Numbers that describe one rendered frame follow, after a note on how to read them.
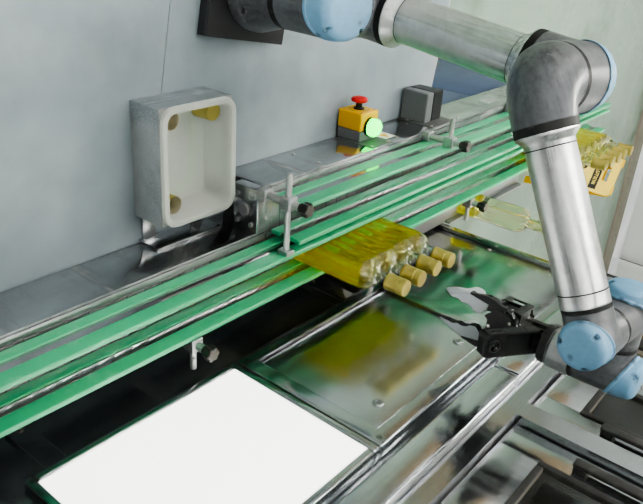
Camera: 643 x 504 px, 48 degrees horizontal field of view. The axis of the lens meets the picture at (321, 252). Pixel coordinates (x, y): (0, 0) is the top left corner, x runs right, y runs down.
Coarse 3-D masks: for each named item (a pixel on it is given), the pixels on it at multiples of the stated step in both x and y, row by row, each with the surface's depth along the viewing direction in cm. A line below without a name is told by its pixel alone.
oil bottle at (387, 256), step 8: (336, 240) 153; (344, 240) 152; (352, 240) 152; (360, 240) 153; (368, 240) 153; (360, 248) 149; (368, 248) 149; (376, 248) 150; (384, 248) 150; (376, 256) 147; (384, 256) 147; (392, 256) 148; (384, 264) 147; (392, 264) 147
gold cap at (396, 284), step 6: (390, 276) 141; (396, 276) 141; (384, 282) 141; (390, 282) 141; (396, 282) 140; (402, 282) 140; (408, 282) 140; (384, 288) 142; (390, 288) 141; (396, 288) 140; (402, 288) 139; (408, 288) 141; (402, 294) 140
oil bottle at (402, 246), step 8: (368, 224) 160; (352, 232) 157; (360, 232) 156; (368, 232) 156; (376, 232) 156; (384, 232) 156; (376, 240) 153; (384, 240) 153; (392, 240) 153; (400, 240) 153; (408, 240) 154; (392, 248) 151; (400, 248) 151; (408, 248) 152; (400, 256) 151
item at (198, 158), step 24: (168, 120) 122; (192, 120) 135; (216, 120) 136; (168, 144) 133; (192, 144) 137; (216, 144) 138; (168, 168) 125; (192, 168) 140; (216, 168) 140; (168, 192) 127; (192, 192) 142; (216, 192) 142; (168, 216) 129; (192, 216) 134
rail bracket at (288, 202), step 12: (288, 180) 134; (264, 192) 138; (288, 192) 135; (288, 204) 135; (300, 204) 134; (312, 204) 133; (288, 216) 137; (288, 228) 138; (288, 240) 139; (288, 252) 139
